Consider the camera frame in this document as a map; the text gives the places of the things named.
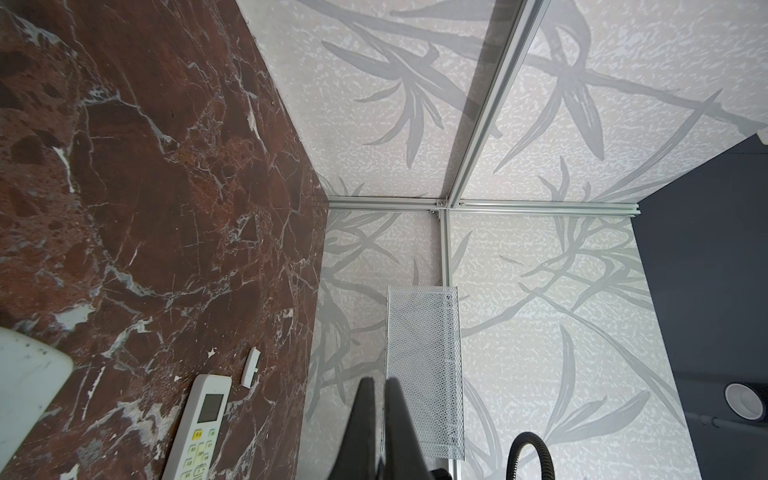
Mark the red white remote control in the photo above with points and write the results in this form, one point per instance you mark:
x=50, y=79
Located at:
x=32, y=374

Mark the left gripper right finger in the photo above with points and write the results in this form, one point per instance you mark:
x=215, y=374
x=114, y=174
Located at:
x=403, y=458

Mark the white wire mesh basket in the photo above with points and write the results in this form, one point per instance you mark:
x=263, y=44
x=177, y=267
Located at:
x=424, y=354

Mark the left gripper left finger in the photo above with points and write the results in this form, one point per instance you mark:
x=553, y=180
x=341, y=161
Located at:
x=357, y=452

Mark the white battery cover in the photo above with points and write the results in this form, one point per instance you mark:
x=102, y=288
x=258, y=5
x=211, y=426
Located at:
x=251, y=368

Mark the white air conditioner remote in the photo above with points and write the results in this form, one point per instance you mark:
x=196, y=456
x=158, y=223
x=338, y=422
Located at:
x=191, y=454

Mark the aluminium frame crossbar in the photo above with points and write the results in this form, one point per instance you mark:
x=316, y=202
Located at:
x=527, y=208

